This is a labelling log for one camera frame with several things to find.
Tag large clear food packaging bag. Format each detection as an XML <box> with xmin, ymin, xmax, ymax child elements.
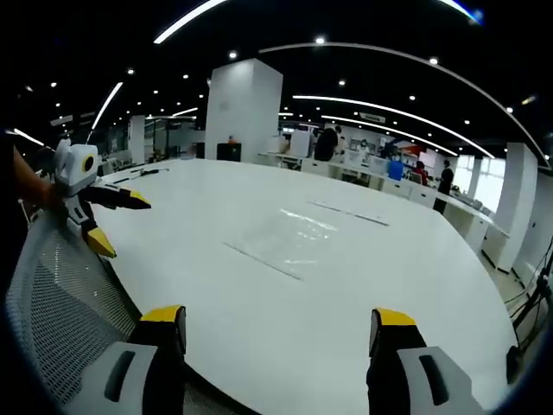
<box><xmin>223</xmin><ymin>208</ymin><xmax>340</xmax><ymax>283</ymax></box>

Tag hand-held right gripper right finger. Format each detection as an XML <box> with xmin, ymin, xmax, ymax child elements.
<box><xmin>365</xmin><ymin>307</ymin><xmax>486</xmax><ymax>415</ymax></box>

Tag black cabinet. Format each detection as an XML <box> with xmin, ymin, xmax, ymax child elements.
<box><xmin>216</xmin><ymin>142</ymin><xmax>243</xmax><ymax>163</ymax></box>

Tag black tripod stand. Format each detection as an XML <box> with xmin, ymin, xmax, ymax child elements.
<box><xmin>508</xmin><ymin>235</ymin><xmax>553</xmax><ymax>347</ymax></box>

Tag blue container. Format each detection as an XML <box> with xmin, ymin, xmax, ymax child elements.
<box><xmin>387</xmin><ymin>156</ymin><xmax>406</xmax><ymax>181</ymax></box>

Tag row of white desks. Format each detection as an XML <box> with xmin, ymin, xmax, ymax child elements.
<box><xmin>257</xmin><ymin>150</ymin><xmax>511</xmax><ymax>260</ymax></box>

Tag grey mesh chair back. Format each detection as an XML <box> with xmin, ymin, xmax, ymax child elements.
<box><xmin>5</xmin><ymin>210</ymin><xmax>144</xmax><ymax>408</ymax></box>

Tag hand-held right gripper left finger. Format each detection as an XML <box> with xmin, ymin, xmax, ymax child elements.
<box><xmin>64</xmin><ymin>304</ymin><xmax>188</xmax><ymax>415</ymax></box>

